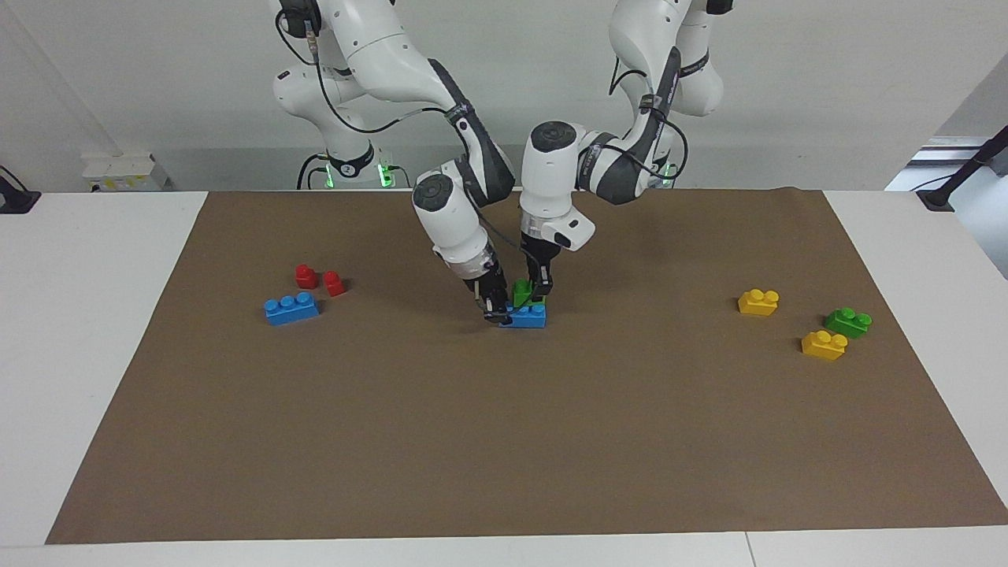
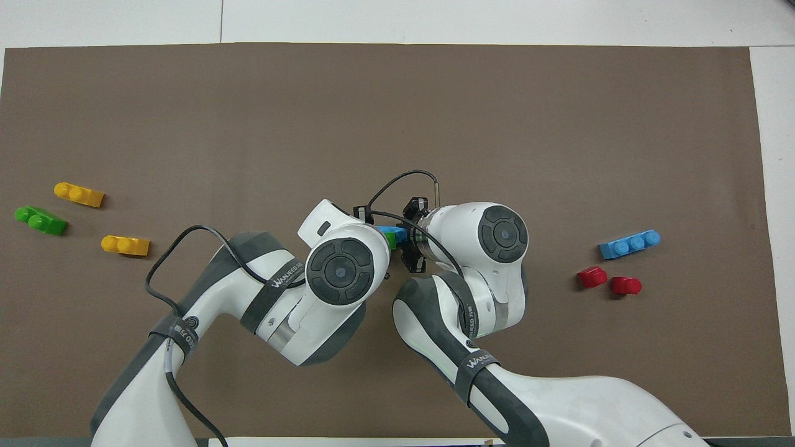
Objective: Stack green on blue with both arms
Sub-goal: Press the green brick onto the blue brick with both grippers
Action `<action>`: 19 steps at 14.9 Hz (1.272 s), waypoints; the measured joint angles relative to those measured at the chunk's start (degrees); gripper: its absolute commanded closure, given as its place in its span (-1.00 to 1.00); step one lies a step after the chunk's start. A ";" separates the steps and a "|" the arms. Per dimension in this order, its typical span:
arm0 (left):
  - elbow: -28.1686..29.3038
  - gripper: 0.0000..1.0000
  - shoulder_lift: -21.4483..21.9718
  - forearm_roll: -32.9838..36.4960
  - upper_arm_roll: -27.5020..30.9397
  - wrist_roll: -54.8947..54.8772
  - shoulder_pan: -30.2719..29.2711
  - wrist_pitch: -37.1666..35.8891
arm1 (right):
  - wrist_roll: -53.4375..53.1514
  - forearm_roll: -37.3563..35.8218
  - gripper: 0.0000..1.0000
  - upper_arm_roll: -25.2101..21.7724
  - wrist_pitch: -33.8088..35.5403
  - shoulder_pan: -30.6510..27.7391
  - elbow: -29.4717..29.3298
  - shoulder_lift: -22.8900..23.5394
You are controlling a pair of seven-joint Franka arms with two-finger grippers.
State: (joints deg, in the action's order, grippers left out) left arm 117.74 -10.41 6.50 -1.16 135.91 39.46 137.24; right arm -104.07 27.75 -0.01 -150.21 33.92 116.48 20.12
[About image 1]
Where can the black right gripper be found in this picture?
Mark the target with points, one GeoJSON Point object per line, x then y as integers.
{"type": "Point", "coordinates": [487, 287]}

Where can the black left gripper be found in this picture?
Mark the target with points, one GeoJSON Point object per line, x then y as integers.
{"type": "Point", "coordinates": [543, 258]}

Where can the green two-stud toy brick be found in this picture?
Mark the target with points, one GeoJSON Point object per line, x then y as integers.
{"type": "Point", "coordinates": [521, 293]}
{"type": "Point", "coordinates": [848, 323]}

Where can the blue three-stud toy brick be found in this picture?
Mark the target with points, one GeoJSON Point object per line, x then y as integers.
{"type": "Point", "coordinates": [291, 309]}
{"type": "Point", "coordinates": [529, 317]}

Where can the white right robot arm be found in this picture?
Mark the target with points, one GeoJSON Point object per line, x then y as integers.
{"type": "Point", "coordinates": [453, 220]}

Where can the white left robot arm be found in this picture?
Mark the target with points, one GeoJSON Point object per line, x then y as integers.
{"type": "Point", "coordinates": [551, 181]}

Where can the brown table mat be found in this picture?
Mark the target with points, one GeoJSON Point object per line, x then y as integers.
{"type": "Point", "coordinates": [504, 433]}

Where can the red one-stud toy brick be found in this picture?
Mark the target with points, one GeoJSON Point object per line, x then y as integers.
{"type": "Point", "coordinates": [305, 277]}
{"type": "Point", "coordinates": [335, 284]}

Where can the yellow two-stud toy brick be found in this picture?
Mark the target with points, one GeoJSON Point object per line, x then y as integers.
{"type": "Point", "coordinates": [824, 346]}
{"type": "Point", "coordinates": [758, 304]}

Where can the black slanted stand leg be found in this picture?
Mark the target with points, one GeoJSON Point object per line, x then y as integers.
{"type": "Point", "coordinates": [965, 169]}

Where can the black stand foot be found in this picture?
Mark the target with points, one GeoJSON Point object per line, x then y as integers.
{"type": "Point", "coordinates": [16, 198]}

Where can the white wall socket box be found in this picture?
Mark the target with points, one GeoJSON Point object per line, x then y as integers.
{"type": "Point", "coordinates": [126, 172]}

